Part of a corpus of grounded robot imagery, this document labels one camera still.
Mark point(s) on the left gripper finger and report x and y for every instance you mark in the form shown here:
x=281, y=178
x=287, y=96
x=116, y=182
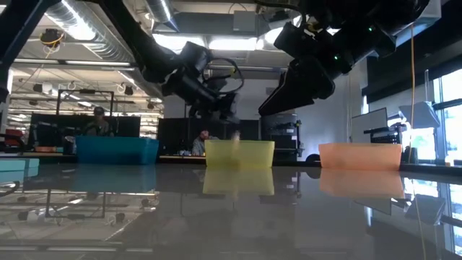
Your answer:
x=200, y=110
x=229, y=110

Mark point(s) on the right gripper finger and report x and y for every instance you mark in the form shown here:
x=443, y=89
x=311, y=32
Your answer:
x=299, y=86

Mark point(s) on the large teal block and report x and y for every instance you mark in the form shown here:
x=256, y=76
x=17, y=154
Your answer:
x=18, y=164

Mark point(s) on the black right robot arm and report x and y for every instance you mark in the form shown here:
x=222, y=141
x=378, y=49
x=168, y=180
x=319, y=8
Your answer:
x=361, y=18

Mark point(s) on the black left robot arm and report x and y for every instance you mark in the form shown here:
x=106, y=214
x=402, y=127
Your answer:
x=151, y=50

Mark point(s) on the person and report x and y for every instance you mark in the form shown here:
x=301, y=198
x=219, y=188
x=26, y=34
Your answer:
x=200, y=144
x=98, y=126

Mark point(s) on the black partition with monitor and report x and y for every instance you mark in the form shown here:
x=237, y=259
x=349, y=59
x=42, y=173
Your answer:
x=173, y=137

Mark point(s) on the black equipment cart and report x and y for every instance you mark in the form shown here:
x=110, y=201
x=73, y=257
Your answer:
x=281, y=124

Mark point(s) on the yellow plastic bin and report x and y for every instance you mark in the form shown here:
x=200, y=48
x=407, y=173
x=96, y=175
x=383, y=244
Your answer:
x=252, y=153

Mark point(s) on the bright ceiling light panel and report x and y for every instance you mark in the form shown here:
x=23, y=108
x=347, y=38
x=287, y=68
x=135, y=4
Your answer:
x=231, y=43

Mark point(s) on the grey ceiling box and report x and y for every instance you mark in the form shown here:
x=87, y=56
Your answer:
x=244, y=21

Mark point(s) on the white board panel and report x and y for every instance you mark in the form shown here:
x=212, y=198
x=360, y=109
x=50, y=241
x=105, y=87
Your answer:
x=368, y=124

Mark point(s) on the orange plastic bin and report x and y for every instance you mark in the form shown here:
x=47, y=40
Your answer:
x=361, y=156

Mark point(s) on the blue plastic bin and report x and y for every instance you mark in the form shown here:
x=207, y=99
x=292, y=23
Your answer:
x=115, y=150

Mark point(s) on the black desk device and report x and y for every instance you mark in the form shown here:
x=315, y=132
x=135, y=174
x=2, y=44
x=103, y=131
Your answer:
x=386, y=137

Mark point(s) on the long horizontal ceiling pipe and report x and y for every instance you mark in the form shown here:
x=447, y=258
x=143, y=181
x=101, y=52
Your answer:
x=72, y=63

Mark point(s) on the grey tilted panel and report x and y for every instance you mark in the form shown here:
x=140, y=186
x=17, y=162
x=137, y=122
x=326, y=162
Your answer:
x=420, y=115

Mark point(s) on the black partition panels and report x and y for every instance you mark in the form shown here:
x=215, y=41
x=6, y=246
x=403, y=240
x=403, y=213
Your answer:
x=54, y=126

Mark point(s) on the small orange tray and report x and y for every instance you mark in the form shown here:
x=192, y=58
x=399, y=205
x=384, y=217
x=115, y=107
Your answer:
x=47, y=149

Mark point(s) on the red box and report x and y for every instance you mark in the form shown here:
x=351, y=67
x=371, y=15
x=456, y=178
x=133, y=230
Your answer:
x=15, y=136

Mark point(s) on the small corrugated silver duct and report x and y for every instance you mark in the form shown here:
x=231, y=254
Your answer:
x=160, y=11

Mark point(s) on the large corrugated silver duct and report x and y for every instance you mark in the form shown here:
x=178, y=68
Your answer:
x=104, y=47

